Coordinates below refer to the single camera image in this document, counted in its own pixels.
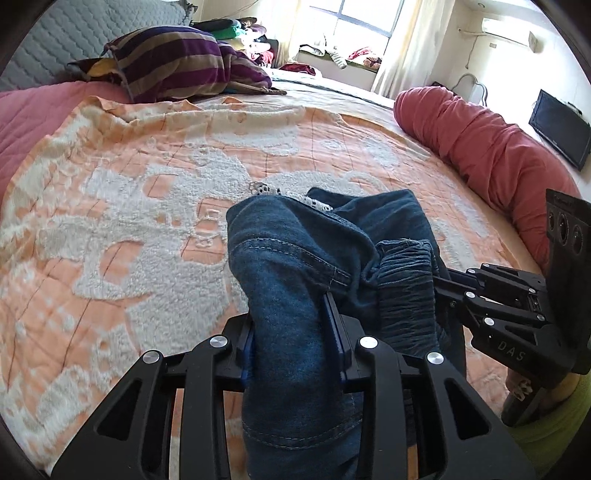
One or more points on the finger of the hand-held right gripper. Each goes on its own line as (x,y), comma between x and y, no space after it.
(475,304)
(508,279)

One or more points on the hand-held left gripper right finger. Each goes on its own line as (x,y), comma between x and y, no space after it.
(342,346)

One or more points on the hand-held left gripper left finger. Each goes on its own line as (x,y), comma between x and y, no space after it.
(248,355)

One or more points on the blue denim pants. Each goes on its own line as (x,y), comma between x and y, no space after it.
(295,286)

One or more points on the red rolled quilt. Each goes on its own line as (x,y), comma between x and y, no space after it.
(485,147)

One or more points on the person's green clothing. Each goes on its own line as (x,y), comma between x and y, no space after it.
(554,438)

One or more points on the black flat screen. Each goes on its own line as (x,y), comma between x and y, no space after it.
(561,127)

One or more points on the orange and white blanket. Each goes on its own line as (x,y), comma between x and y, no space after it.
(138,207)

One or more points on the white air conditioner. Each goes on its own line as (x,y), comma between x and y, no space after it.
(505,33)

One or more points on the cream curtain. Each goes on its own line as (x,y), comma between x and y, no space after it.
(411,50)

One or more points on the red cloth on sill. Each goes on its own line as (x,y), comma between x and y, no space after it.
(364,56)

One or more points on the dark red cloth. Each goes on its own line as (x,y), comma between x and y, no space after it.
(298,69)

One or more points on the purple striped pillow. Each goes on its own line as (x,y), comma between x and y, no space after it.
(171,60)
(247,69)

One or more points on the white clothes on sill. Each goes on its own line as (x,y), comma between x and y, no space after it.
(323,48)

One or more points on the window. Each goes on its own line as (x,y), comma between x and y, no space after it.
(355,14)

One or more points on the pink bedsheet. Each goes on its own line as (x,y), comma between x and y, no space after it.
(32,120)

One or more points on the pile of colourful clothes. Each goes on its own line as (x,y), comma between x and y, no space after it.
(240,34)

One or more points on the yellow and black cloth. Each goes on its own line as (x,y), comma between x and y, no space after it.
(97,68)

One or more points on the grey quilted headboard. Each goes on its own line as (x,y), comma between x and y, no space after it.
(69,41)

